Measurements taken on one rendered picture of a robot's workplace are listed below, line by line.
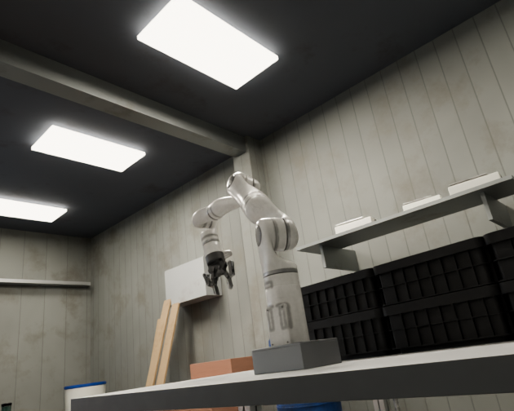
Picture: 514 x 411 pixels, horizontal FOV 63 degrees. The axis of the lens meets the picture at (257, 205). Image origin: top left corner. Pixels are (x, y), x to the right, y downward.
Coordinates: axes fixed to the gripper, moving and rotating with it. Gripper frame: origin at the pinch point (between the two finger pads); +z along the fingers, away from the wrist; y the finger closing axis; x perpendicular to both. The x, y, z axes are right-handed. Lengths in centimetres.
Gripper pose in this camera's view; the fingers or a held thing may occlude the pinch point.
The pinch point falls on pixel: (223, 288)
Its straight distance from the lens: 164.3
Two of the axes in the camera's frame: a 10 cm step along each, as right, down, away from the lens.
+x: 4.8, 3.3, 8.2
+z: 2.9, 8.2, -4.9
